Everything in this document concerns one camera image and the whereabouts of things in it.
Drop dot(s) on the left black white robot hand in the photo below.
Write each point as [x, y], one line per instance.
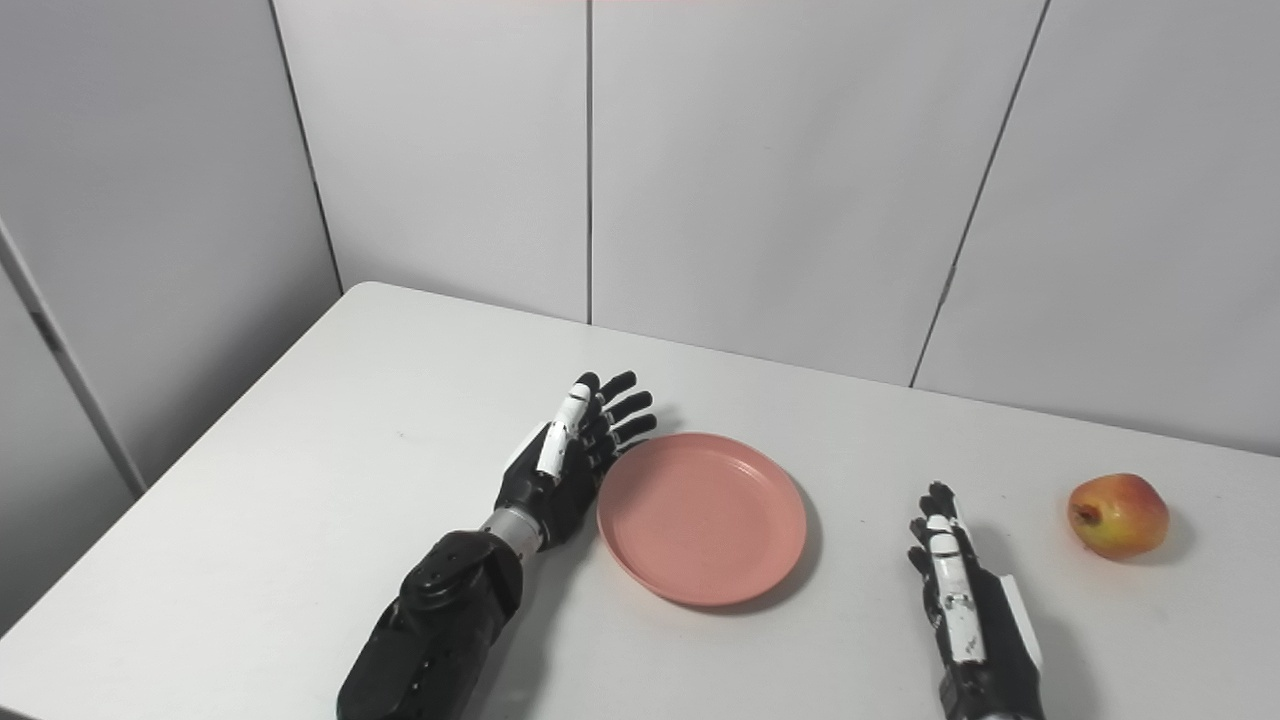
[545, 490]

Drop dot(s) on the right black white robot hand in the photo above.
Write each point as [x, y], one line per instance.
[975, 630]

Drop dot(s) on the pink round plate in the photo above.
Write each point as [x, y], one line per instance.
[702, 520]

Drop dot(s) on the red yellow apple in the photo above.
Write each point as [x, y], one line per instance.
[1120, 515]

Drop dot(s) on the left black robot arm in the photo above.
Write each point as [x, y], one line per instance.
[440, 630]

